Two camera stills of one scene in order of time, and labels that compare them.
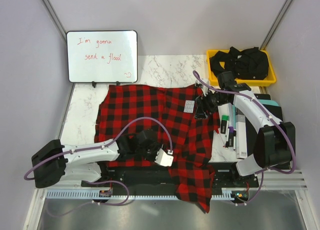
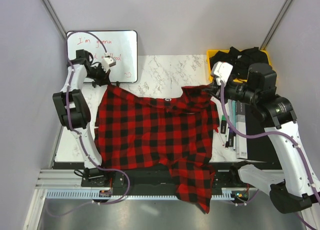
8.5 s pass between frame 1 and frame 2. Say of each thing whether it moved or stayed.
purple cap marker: stayed
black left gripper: moved
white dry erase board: stayed
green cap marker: stayed
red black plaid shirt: moved
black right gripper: moved
